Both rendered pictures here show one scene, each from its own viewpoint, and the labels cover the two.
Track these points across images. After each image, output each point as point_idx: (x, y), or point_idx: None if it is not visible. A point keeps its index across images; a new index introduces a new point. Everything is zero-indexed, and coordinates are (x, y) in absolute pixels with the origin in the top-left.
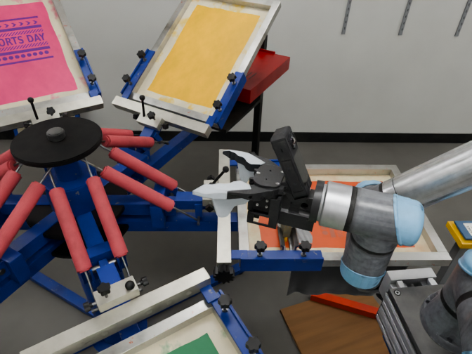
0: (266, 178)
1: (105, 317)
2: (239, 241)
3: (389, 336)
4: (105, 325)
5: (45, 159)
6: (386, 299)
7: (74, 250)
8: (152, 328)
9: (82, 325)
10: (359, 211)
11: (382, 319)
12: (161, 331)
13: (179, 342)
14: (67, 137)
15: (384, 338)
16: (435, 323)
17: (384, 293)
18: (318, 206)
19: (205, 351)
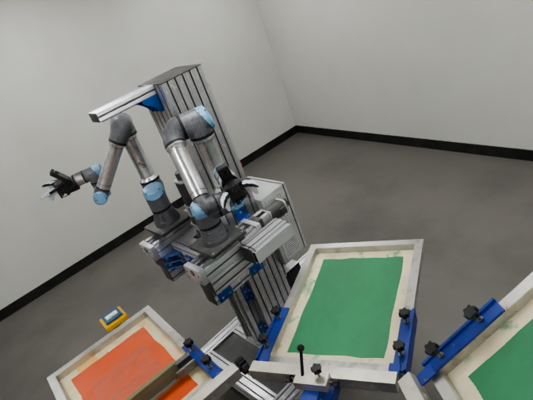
0: (235, 182)
1: (331, 373)
2: None
3: (226, 280)
4: (334, 367)
5: None
6: (210, 277)
7: None
8: (312, 364)
9: (347, 377)
10: (230, 170)
11: (218, 286)
12: (308, 359)
13: (304, 356)
14: None
15: (223, 301)
16: (223, 232)
17: (207, 278)
18: (235, 175)
19: (297, 343)
